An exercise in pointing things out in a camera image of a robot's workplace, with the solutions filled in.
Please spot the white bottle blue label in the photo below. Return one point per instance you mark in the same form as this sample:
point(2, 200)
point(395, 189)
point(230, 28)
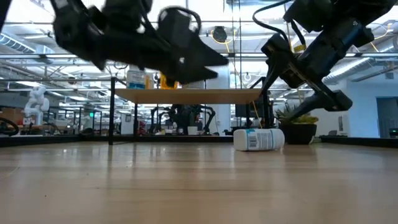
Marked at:
point(258, 140)
point(136, 81)

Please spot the small white pot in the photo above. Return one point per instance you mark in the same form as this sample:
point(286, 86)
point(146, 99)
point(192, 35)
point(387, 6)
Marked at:
point(192, 130)

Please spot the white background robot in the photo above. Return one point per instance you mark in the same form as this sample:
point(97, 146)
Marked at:
point(37, 102)

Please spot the orange pill bottle white cap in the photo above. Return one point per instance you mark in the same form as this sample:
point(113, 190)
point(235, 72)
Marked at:
point(149, 84)
point(163, 83)

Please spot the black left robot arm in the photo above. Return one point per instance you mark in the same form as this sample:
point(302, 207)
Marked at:
point(127, 7)

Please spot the black background robot arms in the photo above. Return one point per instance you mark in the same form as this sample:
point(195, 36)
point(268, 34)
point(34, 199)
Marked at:
point(183, 116)

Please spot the potted succulent plant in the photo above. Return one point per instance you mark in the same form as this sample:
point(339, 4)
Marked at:
point(297, 133)

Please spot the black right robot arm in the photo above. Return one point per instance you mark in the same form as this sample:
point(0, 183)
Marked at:
point(342, 9)

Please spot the black round hanging device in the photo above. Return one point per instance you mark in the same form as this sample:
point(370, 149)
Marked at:
point(219, 34)

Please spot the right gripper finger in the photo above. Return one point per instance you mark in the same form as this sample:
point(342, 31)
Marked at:
point(337, 101)
point(270, 73)

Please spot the wooden shelf black metal legs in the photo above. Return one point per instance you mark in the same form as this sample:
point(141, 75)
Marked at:
point(186, 96)

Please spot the large white-capped bottle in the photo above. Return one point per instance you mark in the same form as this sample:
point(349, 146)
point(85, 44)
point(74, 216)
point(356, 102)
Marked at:
point(195, 85)

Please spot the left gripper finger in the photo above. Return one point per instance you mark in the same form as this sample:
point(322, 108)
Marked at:
point(189, 74)
point(189, 46)

